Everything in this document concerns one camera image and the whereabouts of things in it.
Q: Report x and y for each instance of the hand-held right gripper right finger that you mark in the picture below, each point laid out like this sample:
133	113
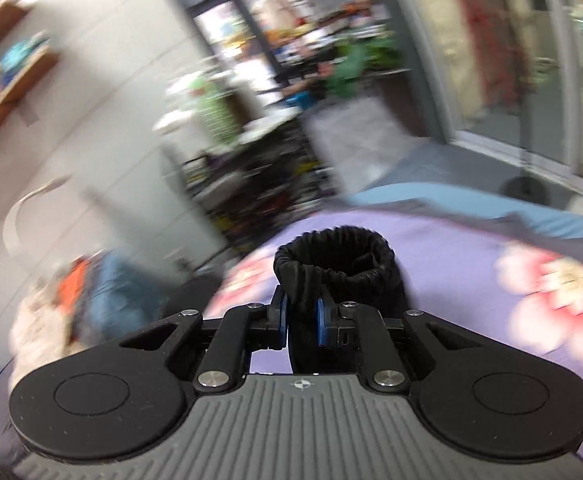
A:
323	324

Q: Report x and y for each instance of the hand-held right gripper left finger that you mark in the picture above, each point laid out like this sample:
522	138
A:
282	321

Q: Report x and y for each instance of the black garment with elastic band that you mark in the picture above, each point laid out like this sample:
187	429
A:
339	265

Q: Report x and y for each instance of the purple floral quilt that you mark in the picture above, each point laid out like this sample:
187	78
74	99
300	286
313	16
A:
446	280

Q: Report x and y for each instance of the black storage rack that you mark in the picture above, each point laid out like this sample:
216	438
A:
251	185

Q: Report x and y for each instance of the blue grey clothing pile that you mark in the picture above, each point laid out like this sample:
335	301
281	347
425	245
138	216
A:
116	290

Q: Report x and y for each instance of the orange cloth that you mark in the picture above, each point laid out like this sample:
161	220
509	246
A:
71	285

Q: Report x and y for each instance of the blue bed sheet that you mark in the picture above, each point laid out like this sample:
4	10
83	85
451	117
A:
546	222

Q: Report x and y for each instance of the red patterned curtain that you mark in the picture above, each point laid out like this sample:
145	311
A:
491	30

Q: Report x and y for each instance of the sliding glass door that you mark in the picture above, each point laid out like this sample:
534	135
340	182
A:
561	60

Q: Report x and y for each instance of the wooden wall shelf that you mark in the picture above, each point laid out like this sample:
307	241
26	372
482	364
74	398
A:
6	65

